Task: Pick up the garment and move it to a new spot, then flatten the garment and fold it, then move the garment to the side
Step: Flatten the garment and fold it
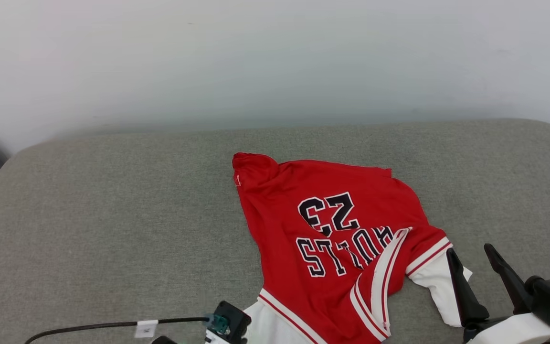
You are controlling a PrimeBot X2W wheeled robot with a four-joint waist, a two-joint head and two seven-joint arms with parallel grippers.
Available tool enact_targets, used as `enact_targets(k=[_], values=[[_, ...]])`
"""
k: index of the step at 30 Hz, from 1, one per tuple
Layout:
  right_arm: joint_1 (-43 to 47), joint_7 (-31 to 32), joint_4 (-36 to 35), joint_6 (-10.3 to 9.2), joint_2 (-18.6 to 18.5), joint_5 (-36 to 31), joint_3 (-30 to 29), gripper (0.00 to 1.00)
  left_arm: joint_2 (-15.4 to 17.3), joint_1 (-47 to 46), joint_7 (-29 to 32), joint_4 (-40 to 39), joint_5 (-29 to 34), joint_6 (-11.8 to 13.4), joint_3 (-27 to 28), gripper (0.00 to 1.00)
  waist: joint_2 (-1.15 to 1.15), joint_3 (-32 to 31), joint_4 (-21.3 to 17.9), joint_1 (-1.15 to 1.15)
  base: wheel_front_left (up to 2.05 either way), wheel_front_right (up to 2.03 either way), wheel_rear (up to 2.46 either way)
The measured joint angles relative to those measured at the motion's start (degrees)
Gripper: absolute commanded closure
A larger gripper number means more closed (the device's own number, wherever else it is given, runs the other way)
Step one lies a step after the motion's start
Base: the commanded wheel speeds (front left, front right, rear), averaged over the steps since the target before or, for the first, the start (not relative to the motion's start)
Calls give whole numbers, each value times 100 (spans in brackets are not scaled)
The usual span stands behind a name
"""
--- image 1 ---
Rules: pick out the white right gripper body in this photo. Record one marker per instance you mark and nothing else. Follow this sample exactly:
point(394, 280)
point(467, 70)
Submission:
point(518, 332)

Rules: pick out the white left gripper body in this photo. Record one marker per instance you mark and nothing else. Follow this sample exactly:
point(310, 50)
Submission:
point(214, 340)

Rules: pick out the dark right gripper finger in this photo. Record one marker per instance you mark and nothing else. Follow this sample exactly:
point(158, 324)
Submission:
point(511, 282)
point(466, 296)

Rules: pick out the red and white basketball jersey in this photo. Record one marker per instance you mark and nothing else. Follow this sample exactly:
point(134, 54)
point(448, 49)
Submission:
point(327, 258)

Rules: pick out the black round left wrist cap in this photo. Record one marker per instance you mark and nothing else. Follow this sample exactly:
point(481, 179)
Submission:
point(163, 340)

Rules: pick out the grey fabric sofa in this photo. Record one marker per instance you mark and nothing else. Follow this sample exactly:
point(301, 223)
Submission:
point(112, 229)

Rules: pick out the teal left camera connector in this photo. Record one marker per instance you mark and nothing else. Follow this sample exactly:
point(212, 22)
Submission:
point(218, 324)

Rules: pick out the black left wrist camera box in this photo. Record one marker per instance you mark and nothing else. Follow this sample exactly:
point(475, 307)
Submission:
point(234, 320)

